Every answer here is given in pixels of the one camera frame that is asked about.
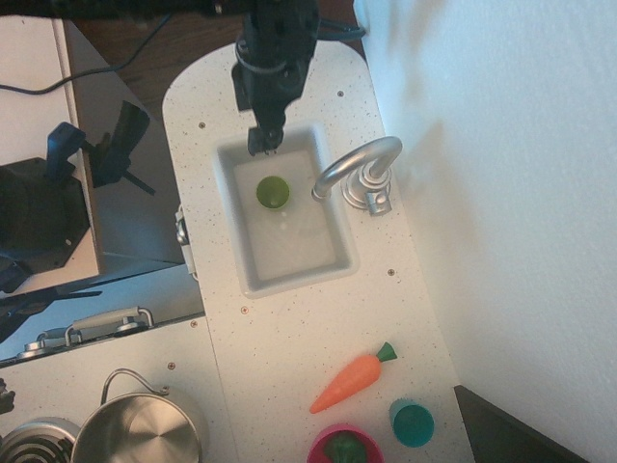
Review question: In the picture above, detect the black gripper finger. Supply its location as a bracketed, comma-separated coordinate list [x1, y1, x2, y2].
[247, 127, 266, 156]
[265, 128, 282, 154]

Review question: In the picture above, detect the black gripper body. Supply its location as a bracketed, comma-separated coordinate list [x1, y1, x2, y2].
[231, 14, 318, 131]

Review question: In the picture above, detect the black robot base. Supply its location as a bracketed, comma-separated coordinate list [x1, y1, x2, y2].
[0, 99, 157, 295]

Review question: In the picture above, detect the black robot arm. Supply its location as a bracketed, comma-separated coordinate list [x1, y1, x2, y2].
[1, 1, 321, 155]

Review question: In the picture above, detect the silver toy faucet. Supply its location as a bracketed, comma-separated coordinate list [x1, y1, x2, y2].
[311, 136, 403, 216]

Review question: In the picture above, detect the green plastic cup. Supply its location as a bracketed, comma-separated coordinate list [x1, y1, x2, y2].
[255, 176, 290, 210]

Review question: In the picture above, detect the white toy sink basin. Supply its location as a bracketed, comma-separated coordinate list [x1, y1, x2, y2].
[213, 123, 359, 298]

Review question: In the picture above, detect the orange toy carrot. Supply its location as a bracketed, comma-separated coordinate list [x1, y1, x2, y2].
[308, 341, 398, 415]

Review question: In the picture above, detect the stainless steel pot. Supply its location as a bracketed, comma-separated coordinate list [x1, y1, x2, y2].
[70, 368, 210, 463]

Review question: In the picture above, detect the green toy broccoli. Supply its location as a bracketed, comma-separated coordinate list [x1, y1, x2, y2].
[323, 431, 367, 463]

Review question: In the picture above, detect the pink plastic bowl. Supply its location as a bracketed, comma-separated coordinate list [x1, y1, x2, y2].
[307, 423, 385, 462]

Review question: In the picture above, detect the teal plastic cup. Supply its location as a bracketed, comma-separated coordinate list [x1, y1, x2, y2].
[389, 398, 435, 448]

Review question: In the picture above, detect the silver stove burner coil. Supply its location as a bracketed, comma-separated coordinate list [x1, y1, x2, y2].
[1, 417, 80, 463]

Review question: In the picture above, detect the black cable bundle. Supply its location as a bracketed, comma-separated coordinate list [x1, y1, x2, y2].
[315, 16, 368, 41]

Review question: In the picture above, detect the silver cabinet door handle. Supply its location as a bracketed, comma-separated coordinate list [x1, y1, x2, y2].
[174, 204, 199, 282]

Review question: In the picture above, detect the grey oven door handle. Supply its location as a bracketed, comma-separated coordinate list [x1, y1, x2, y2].
[15, 306, 154, 360]

